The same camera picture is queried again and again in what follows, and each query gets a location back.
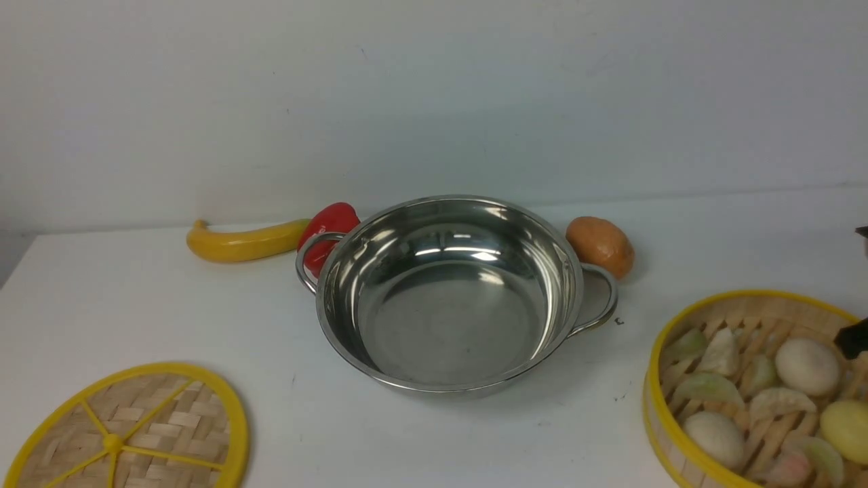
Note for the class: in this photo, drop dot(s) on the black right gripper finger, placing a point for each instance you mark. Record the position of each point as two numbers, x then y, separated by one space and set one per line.
852 340

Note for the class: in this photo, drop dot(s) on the bamboo steamer basket yellow rim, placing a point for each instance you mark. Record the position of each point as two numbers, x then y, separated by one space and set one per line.
761 320

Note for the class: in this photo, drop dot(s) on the woven bamboo steamer lid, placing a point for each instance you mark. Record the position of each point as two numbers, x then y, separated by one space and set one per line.
156 425

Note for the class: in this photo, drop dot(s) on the stainless steel pot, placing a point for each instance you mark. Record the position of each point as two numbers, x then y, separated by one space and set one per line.
452 295

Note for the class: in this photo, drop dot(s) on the white toy bun upper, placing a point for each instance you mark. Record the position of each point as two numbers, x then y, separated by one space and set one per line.
808 366

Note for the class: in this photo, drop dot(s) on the white toy bun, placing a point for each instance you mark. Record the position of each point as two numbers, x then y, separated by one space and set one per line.
718 436
808 366

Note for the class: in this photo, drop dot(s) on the yellow toy bun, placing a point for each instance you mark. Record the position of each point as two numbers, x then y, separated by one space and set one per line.
844 425

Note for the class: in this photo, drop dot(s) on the small green dumpling centre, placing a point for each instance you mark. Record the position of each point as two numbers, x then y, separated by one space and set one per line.
760 374

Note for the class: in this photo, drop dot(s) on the cream dumpling centre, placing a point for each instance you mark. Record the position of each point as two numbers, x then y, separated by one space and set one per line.
774 401

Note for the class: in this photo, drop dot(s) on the green dumpling bottom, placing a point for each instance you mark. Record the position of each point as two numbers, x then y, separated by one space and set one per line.
822 455

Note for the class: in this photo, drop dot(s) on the white dumpling upright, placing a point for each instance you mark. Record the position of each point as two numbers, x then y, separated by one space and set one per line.
721 355

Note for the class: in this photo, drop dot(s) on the pink toy dumpling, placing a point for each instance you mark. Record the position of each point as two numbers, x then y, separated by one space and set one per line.
791 469

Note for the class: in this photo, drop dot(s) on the pale green dumpling top left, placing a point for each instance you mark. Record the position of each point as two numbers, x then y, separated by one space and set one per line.
691 345

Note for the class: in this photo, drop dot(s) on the white toy bun lower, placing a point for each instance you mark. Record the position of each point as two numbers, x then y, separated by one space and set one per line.
718 436

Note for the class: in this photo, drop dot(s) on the brown toy potato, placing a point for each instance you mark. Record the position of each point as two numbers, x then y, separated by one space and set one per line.
599 242

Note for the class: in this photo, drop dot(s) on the red toy bell pepper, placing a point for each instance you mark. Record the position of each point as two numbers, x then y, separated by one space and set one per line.
337 217

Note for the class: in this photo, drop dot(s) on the yellow toy banana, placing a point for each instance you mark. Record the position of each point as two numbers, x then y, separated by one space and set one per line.
234 247

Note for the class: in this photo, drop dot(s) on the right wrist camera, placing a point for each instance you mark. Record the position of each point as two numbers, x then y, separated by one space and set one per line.
863 232

